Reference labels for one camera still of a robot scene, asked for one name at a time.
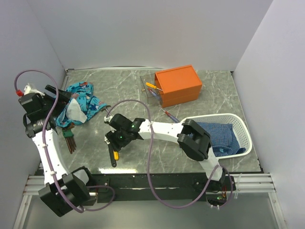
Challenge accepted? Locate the red blue screwdriver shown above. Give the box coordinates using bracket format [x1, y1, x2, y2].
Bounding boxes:
[159, 107, 180, 123]
[147, 88, 162, 101]

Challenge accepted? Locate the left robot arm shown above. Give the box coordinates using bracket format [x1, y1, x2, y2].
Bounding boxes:
[19, 83, 95, 217]

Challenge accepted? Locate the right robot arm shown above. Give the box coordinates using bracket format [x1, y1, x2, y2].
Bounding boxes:
[104, 114, 225, 190]

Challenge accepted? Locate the blue checked cloth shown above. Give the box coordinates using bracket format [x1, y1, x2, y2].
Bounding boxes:
[197, 122, 246, 157]

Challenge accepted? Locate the clear plastic drawer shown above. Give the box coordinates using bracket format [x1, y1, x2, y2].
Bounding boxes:
[140, 73, 163, 105]

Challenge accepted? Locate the yellow slim screwdriver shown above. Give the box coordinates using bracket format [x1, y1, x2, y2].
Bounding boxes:
[145, 82, 162, 91]

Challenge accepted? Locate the green hex key set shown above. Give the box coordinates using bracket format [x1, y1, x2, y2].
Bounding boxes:
[62, 127, 76, 154]

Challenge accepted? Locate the black base crossbar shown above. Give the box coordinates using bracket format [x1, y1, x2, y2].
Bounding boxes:
[86, 173, 236, 203]

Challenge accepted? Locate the orange drawer cabinet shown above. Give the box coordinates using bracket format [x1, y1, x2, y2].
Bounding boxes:
[154, 65, 203, 108]

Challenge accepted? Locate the black adjustable wrench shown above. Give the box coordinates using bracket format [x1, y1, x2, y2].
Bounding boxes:
[108, 144, 117, 167]

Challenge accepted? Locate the turquoise shark print cloth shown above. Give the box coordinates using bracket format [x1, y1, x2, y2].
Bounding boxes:
[56, 81, 107, 128]

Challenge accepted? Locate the aluminium rail frame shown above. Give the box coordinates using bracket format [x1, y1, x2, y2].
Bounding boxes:
[13, 68, 288, 229]

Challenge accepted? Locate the white plastic basket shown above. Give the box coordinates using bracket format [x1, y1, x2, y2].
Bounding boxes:
[190, 113, 252, 159]

